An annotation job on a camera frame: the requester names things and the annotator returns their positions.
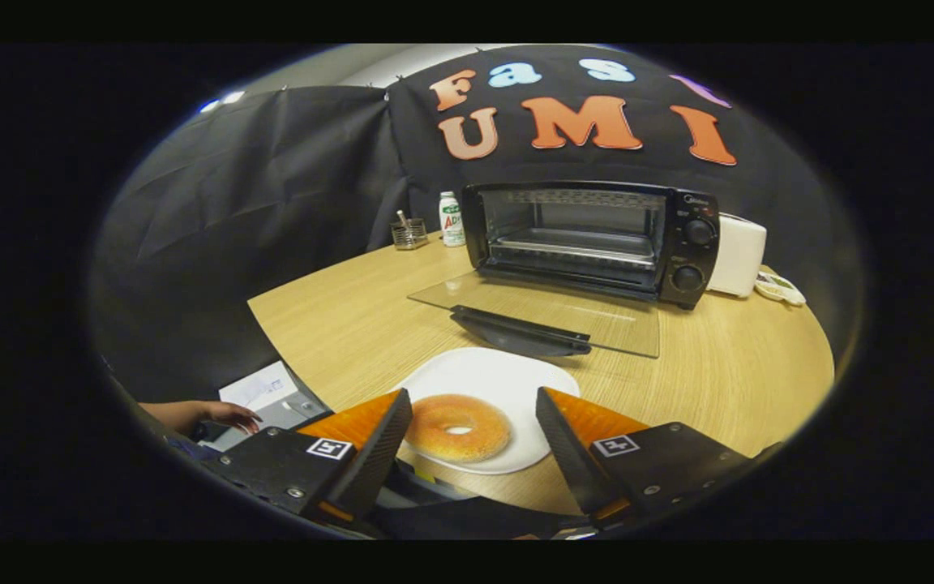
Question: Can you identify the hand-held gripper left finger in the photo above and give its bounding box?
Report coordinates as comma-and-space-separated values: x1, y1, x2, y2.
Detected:
220, 389, 413, 526

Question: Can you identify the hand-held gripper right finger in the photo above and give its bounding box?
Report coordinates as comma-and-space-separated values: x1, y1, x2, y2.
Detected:
536, 387, 756, 526

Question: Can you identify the golden brown bagel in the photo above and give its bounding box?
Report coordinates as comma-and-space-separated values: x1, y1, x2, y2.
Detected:
404, 394, 512, 464

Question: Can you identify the black toaster oven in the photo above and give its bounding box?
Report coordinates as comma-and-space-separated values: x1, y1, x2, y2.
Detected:
408, 180, 721, 359

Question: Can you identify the white toaster appliance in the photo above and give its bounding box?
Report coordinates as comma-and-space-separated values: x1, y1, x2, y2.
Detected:
706, 213, 768, 298

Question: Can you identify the white plate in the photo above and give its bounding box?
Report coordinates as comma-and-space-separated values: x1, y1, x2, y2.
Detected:
390, 347, 581, 475

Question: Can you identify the white paper sheet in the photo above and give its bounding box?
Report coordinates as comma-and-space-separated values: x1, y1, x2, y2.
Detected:
218, 361, 299, 410

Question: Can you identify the white bottle green label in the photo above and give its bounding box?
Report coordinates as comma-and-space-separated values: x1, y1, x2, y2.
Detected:
439, 191, 466, 247

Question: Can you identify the small white snack dish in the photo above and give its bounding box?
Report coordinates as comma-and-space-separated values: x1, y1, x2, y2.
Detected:
755, 270, 807, 307

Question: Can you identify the black backdrop cloth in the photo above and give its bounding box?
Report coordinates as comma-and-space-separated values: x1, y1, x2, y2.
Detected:
90, 45, 865, 402

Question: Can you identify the small wire basket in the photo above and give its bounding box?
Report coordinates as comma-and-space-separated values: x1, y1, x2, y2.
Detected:
390, 210, 429, 251

